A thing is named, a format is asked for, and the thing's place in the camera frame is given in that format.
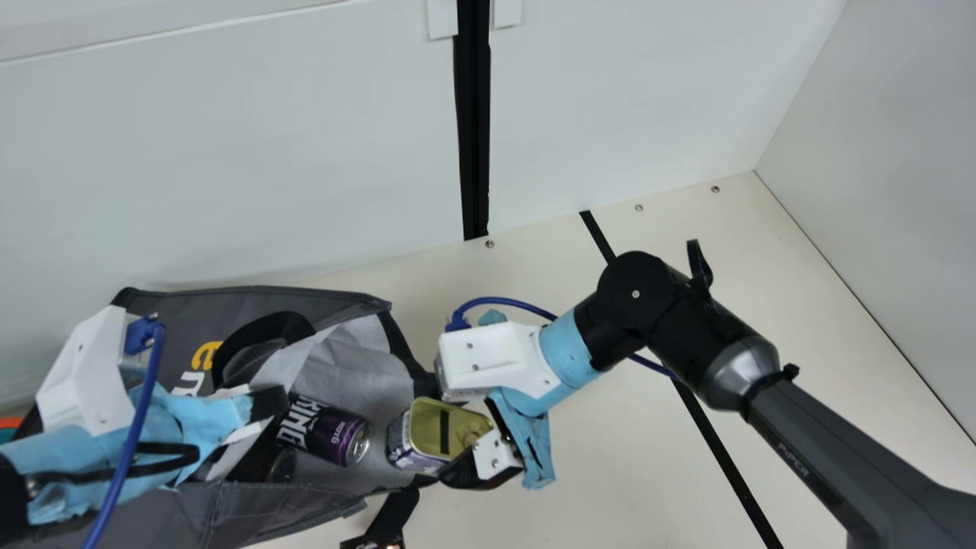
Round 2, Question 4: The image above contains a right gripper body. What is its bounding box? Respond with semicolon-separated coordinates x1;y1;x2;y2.
488;309;605;490

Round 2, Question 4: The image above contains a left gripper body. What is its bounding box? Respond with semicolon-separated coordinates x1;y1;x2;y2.
0;381;254;527

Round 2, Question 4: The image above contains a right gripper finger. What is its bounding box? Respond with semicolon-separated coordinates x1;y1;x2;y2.
438;429;525;490

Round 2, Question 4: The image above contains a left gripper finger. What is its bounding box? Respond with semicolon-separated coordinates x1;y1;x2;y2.
204;421;270;483
200;385;291;422

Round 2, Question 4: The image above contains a rectangular tin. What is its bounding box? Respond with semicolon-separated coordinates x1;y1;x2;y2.
385;396;496;478

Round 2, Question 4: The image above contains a black and purple can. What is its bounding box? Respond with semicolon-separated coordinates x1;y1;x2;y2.
273;395;373;468

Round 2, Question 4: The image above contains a dark grey bag with straps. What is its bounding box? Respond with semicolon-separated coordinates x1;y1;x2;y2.
15;286;428;549

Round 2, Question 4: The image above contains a black strip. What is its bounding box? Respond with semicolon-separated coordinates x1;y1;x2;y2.
578;210;786;549

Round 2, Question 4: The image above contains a blue cable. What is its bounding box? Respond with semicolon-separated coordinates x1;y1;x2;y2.
80;315;167;549
445;297;681;382

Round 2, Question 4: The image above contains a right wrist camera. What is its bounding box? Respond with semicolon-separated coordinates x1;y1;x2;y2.
435;320;569;403

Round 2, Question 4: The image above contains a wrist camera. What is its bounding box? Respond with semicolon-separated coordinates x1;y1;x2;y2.
435;320;569;403
34;305;165;437

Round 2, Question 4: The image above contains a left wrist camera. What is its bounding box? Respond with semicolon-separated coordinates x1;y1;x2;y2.
34;305;165;437

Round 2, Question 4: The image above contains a black post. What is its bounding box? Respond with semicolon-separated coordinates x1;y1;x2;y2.
454;0;491;242

